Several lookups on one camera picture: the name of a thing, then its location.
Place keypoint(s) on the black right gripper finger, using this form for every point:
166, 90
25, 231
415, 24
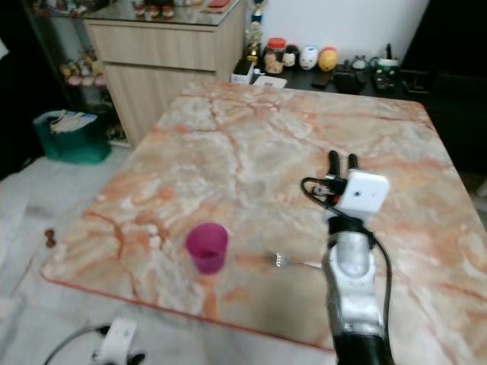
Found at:
353, 163
335, 164

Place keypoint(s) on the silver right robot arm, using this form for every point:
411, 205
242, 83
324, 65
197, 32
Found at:
354, 281

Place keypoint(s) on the silver metal fork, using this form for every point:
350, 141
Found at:
293, 261

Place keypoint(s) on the small black device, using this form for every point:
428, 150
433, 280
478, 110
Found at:
350, 78

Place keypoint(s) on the green mug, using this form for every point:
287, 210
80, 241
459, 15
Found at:
386, 73

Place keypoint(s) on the yellow round figurine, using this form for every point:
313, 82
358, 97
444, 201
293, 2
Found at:
328, 58

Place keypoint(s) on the white round figurine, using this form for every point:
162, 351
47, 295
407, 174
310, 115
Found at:
309, 58

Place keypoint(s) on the dark round figurine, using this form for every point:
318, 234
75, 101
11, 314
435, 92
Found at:
291, 56

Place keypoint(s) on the red-lidded glass jar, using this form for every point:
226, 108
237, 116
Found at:
275, 56

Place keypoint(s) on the small white box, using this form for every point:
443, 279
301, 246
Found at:
242, 73

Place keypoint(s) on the purple plastic cup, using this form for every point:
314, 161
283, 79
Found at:
207, 251

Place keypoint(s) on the golden trophy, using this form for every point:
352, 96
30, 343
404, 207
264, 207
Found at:
254, 34

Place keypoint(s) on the small brown floor object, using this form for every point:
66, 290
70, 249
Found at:
50, 237

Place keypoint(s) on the green storage basket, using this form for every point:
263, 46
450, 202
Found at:
74, 141

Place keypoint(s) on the red flat box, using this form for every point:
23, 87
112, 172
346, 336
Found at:
218, 4

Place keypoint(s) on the light wooden cabinet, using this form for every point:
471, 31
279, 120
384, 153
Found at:
160, 65

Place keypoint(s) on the display shelf with figurines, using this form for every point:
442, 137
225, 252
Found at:
80, 72

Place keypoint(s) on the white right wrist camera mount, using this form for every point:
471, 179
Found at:
364, 193

